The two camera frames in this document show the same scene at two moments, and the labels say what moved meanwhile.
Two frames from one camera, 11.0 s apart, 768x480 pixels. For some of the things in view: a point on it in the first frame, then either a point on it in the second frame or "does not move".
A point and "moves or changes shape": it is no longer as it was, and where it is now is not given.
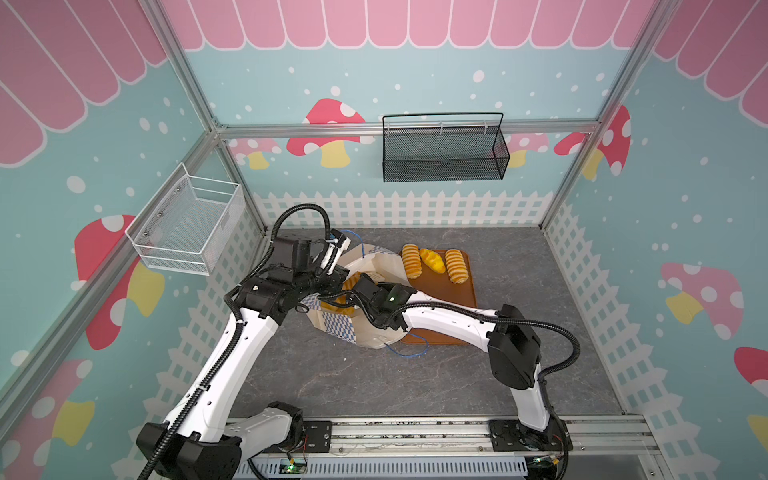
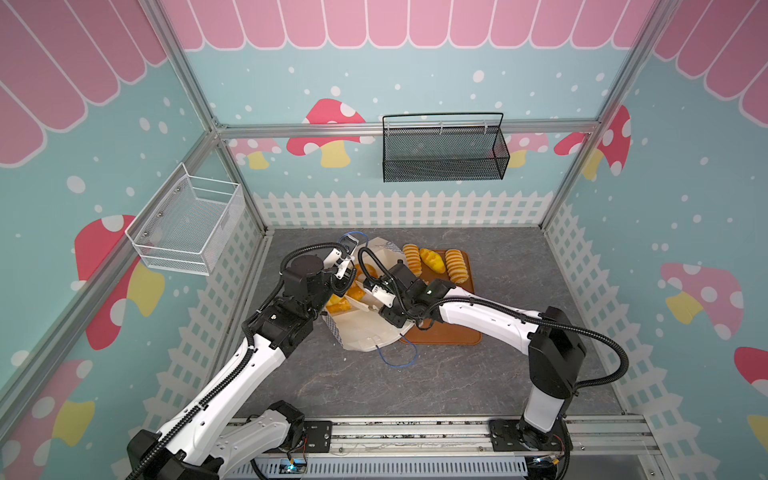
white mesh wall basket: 182,224 does not move
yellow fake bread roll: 456,266 does not move
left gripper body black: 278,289 → 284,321
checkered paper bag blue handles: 382,265 moves or changes shape
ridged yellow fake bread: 412,260 does not move
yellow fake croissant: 433,260 does not move
